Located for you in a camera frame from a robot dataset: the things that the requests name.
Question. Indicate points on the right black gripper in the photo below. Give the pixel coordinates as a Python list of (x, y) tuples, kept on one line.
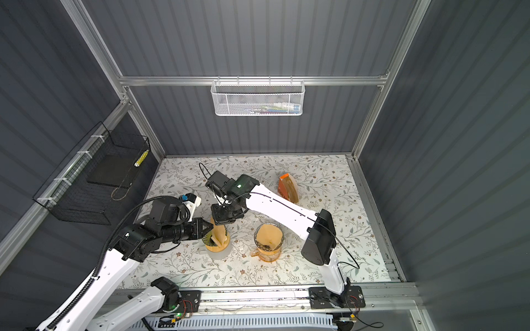
[(218, 218)]

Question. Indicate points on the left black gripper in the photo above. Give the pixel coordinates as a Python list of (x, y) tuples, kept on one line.
[(199, 232)]

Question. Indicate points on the green glass dripper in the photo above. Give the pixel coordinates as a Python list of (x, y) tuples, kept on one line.
[(212, 240)]

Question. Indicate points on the orange coffee filter box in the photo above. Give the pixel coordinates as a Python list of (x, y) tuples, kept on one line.
[(281, 187)]

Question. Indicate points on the brown paper coffee filters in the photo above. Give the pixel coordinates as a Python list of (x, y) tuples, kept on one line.
[(292, 190)]

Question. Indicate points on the wooden dripper ring stand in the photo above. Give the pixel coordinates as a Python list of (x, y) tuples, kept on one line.
[(268, 250)]

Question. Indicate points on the clear frosted glass carafe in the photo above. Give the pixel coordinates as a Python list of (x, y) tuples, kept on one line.
[(218, 255)]

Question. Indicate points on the orange glass carafe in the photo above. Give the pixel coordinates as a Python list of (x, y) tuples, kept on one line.
[(264, 259)]

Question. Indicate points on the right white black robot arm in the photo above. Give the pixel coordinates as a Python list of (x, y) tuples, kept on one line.
[(316, 229)]

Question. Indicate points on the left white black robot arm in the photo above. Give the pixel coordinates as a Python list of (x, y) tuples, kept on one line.
[(79, 310)]

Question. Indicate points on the yellow marker in black basket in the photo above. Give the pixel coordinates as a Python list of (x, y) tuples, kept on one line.
[(141, 158)]

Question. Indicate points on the pens in white basket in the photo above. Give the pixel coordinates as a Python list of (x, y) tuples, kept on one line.
[(277, 108)]

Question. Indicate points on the black pad in side basket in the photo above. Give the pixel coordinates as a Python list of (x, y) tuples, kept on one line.
[(114, 171)]

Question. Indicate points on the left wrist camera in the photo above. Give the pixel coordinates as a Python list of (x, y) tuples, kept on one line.
[(192, 202)]

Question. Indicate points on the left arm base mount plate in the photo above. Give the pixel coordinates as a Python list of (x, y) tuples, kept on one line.
[(186, 301)]

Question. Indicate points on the white wire wall basket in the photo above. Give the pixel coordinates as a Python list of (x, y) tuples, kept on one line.
[(233, 100)]

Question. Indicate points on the black wire side basket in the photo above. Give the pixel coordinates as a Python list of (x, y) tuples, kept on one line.
[(93, 185)]

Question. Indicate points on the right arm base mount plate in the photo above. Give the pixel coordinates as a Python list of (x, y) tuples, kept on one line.
[(321, 298)]

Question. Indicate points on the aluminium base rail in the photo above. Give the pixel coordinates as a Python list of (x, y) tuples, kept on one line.
[(295, 298)]

